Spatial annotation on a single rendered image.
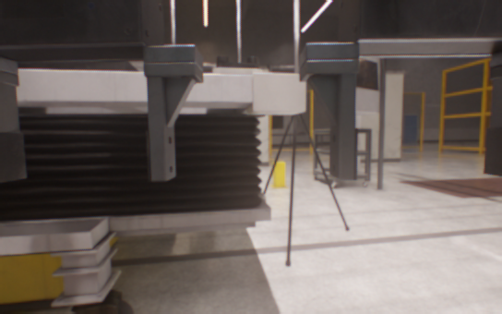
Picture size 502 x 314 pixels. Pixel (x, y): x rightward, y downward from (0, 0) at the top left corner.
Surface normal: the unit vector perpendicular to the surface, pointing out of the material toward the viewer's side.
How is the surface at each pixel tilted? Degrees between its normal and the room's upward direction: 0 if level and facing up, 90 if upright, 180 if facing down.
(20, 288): 90
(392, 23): 90
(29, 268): 90
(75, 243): 90
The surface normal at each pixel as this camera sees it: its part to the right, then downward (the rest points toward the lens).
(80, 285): 0.16, 0.08
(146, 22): 1.00, -0.01
